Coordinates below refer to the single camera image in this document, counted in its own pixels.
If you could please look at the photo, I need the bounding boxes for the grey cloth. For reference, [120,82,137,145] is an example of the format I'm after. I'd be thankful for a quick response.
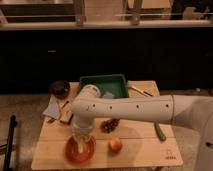
[43,96,60,120]

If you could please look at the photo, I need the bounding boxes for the green plastic tray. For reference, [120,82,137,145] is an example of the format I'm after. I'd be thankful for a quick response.
[78,74,129,98]

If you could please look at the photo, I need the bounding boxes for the wooden block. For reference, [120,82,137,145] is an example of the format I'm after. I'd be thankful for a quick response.
[60,101,73,124]

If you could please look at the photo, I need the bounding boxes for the dark brown bowl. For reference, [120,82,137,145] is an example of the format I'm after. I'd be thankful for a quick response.
[49,80,70,99]

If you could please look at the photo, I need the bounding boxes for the yellow banana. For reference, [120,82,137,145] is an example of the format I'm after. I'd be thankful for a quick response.
[78,139,86,154]

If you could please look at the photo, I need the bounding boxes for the black stand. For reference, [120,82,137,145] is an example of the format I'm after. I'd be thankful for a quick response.
[0,115,17,171]

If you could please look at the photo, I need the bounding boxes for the dark grape bunch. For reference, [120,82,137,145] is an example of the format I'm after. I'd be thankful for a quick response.
[101,119,120,133]

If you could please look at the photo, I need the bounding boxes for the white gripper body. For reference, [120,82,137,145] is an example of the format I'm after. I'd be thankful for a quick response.
[71,115,93,142]

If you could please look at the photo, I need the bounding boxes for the red apple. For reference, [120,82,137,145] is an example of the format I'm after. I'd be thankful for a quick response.
[108,138,123,153]

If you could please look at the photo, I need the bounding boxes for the green cucumber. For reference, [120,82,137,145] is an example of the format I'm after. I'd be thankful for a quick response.
[154,123,166,142]

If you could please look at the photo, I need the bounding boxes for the knife with wooden handle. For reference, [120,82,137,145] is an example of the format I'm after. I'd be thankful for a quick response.
[128,86,153,97]

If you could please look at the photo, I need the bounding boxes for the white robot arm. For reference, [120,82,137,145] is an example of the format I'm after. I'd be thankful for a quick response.
[71,84,213,171]

